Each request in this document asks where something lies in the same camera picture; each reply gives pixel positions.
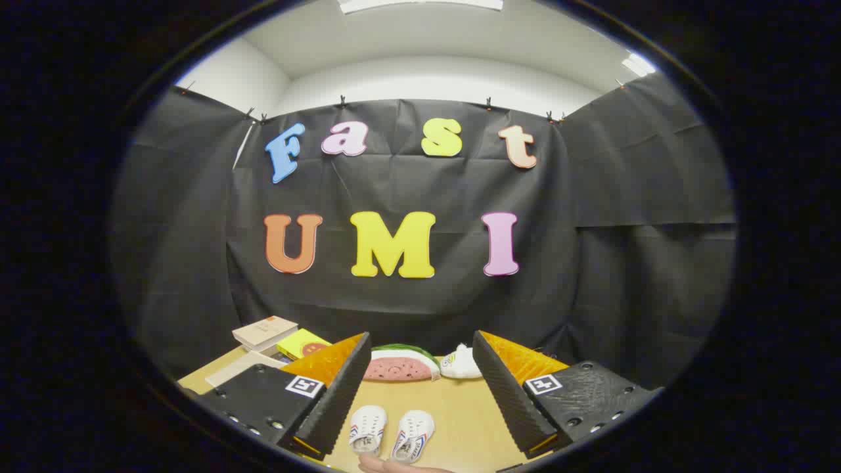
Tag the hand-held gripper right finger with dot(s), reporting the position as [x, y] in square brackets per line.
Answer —
[506, 394]

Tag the ceiling light panel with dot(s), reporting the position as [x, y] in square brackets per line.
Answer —
[420, 4]
[637, 64]

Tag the white plush toy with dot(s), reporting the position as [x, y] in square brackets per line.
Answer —
[460, 364]

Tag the yellow book red circle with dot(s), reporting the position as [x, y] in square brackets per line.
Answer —
[299, 343]

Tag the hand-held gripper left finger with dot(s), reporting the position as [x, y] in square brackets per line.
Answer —
[341, 394]

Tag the beige book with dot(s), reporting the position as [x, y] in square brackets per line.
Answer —
[263, 330]

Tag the watermelon slice plush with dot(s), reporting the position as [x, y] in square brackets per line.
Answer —
[397, 366]

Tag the white shoe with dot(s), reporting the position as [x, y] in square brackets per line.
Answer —
[368, 427]
[412, 435]

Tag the cream fabric storage box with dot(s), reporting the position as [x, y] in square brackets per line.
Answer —
[240, 369]

